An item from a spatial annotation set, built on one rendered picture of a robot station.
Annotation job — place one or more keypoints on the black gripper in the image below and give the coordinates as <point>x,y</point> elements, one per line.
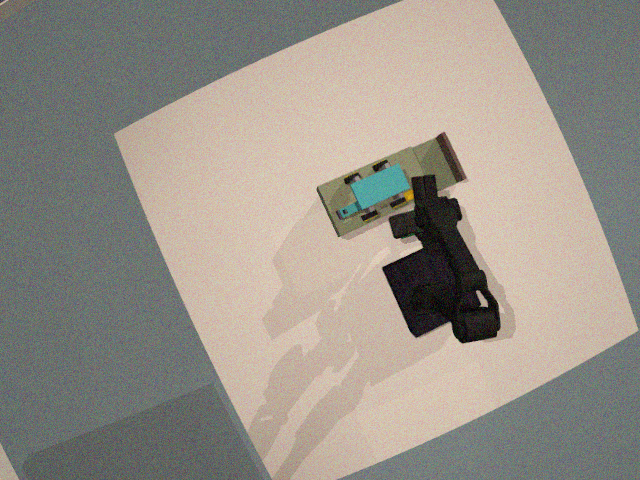
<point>401,227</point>

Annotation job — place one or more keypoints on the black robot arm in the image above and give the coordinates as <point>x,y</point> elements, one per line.
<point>438,219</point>

